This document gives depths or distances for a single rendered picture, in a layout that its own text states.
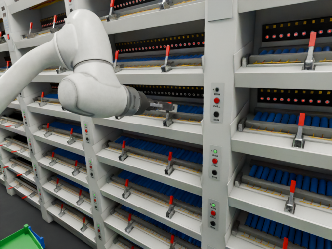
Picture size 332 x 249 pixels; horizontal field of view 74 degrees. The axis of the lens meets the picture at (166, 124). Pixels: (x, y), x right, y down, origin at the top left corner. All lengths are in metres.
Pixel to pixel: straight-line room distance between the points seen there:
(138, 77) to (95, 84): 0.36
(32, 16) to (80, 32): 1.22
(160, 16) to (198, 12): 0.14
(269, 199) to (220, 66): 0.44
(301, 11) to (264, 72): 0.27
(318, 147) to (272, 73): 0.23
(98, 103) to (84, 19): 0.22
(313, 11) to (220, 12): 0.29
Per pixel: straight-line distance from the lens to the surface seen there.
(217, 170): 0.77
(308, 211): 0.79
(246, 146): 0.71
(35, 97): 1.75
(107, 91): 0.55
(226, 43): 0.69
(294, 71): 0.65
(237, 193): 0.81
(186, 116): 0.84
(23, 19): 1.80
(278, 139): 0.72
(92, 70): 0.56
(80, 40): 0.61
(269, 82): 0.66
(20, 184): 2.48
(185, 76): 0.75
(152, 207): 1.07
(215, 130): 0.72
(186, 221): 0.99
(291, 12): 0.86
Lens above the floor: 1.15
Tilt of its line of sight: 15 degrees down
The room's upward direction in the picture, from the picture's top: 2 degrees counter-clockwise
